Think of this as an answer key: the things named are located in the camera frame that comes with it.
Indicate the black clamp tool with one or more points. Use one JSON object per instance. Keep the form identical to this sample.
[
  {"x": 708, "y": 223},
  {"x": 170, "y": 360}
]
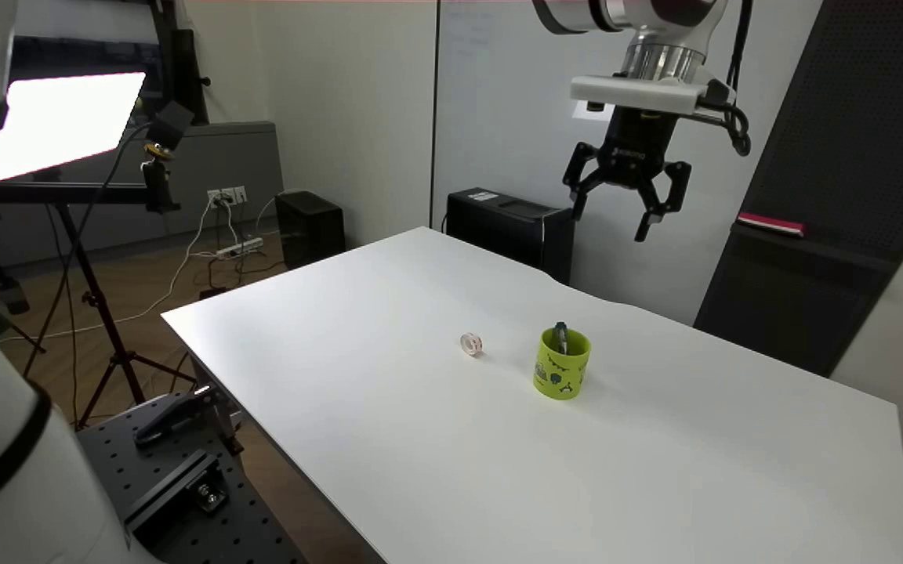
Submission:
[{"x": 174, "y": 416}]

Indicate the green plastic cup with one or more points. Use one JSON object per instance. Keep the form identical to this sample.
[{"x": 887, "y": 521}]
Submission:
[{"x": 559, "y": 374}]

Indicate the white wall socket strip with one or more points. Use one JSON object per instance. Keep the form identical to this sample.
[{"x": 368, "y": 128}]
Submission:
[{"x": 228, "y": 192}]

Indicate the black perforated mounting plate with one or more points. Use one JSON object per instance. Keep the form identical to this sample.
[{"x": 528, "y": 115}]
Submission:
[{"x": 194, "y": 502}]

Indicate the dark wall panel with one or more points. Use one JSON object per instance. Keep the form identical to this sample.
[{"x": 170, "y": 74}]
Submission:
[{"x": 839, "y": 176}]

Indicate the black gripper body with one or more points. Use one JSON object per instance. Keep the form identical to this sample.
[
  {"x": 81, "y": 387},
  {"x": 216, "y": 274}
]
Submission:
[{"x": 633, "y": 146}]

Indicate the dark marker pen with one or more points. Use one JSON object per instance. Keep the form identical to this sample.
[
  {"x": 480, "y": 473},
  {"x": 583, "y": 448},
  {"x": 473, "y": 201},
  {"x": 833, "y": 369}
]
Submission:
[{"x": 559, "y": 337}]

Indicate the black camera on stand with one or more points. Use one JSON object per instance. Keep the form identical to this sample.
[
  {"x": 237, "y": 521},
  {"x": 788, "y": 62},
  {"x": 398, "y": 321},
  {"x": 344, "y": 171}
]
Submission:
[{"x": 161, "y": 157}]

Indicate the black light tripod stand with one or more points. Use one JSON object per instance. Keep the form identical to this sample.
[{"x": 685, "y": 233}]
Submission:
[{"x": 94, "y": 300}]

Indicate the wide black computer case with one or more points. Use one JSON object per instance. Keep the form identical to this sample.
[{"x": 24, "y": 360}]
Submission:
[{"x": 516, "y": 225}]

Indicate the white floor power strip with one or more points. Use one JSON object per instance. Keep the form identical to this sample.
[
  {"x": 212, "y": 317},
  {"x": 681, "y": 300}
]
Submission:
[{"x": 239, "y": 247}]

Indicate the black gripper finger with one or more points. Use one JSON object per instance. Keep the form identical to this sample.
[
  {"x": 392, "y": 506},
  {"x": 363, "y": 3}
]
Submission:
[
  {"x": 672, "y": 197},
  {"x": 581, "y": 181}
]

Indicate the small black speaker box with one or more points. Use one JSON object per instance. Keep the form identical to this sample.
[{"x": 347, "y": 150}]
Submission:
[{"x": 311, "y": 223}]

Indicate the bright studio light panel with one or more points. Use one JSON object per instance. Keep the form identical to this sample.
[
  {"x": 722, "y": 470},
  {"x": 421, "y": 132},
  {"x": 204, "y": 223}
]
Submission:
[{"x": 65, "y": 122}]

